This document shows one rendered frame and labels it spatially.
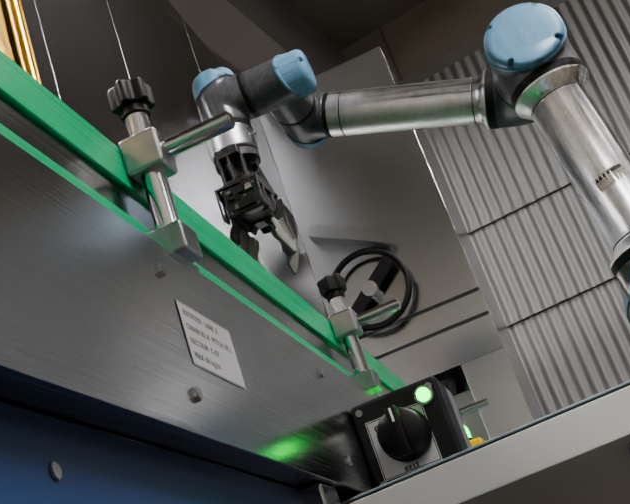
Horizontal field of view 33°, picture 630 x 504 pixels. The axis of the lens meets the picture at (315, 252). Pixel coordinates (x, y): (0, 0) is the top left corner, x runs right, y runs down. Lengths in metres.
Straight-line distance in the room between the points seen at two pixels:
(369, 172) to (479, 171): 2.02
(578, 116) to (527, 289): 3.05
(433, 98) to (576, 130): 0.30
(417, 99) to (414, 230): 0.98
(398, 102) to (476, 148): 3.06
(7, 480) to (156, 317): 0.17
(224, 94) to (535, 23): 0.49
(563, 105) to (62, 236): 1.11
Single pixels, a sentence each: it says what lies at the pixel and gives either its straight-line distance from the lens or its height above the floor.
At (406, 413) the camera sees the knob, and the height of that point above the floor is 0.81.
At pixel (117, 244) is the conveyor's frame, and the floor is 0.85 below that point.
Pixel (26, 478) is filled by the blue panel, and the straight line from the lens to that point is 0.43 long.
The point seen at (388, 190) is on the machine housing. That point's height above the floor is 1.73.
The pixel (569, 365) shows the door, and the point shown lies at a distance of 4.44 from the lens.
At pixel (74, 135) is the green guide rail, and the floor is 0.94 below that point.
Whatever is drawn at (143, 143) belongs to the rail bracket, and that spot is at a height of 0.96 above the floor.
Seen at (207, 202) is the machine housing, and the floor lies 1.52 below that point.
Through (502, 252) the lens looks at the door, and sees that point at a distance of 4.60.
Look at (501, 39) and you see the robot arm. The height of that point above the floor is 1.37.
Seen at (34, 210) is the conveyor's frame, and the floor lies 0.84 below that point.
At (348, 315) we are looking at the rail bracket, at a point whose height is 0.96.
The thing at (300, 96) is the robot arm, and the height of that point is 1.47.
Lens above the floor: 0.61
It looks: 23 degrees up
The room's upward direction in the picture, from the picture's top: 19 degrees counter-clockwise
